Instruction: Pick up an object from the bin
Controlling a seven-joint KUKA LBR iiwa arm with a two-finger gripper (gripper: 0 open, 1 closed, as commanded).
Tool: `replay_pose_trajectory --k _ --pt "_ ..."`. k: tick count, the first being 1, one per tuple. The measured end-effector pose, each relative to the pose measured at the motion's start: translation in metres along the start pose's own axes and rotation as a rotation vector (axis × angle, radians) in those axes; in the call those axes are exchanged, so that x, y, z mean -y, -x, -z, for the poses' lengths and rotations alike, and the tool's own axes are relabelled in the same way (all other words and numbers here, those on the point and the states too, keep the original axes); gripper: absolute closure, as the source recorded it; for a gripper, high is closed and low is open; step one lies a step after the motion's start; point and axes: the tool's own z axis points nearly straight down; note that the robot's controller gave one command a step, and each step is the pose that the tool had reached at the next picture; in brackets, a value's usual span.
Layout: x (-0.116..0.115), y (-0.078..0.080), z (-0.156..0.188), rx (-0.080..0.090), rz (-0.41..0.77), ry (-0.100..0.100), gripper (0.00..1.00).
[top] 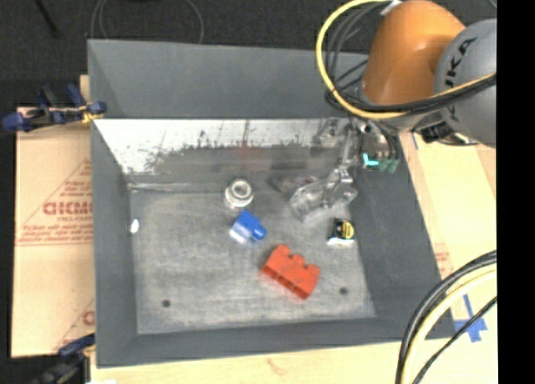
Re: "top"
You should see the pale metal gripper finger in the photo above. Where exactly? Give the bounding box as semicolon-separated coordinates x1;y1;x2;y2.
342;171;359;207
320;167;347;210

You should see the clear plastic packet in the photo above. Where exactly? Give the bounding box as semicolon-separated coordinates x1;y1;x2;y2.
288;177;359;223

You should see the black, yellow and white box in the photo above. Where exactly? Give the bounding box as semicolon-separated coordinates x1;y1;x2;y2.
325;217;356;248

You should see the red toy brick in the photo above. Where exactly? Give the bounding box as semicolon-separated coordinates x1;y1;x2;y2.
259;243;321;300

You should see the blue and white toy block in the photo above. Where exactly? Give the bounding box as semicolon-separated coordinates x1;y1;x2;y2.
227;209;268;245

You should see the grey metal bin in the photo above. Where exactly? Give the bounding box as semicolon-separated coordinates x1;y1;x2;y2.
86;38;455;366

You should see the brown cardboard board, red print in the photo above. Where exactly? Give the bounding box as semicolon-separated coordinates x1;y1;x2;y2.
9;105;98;358

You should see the black cylinder on white bracket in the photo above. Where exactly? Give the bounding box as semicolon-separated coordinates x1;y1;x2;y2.
417;121;480;146

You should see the white and clear ring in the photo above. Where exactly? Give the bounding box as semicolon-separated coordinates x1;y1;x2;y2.
223;177;256;210

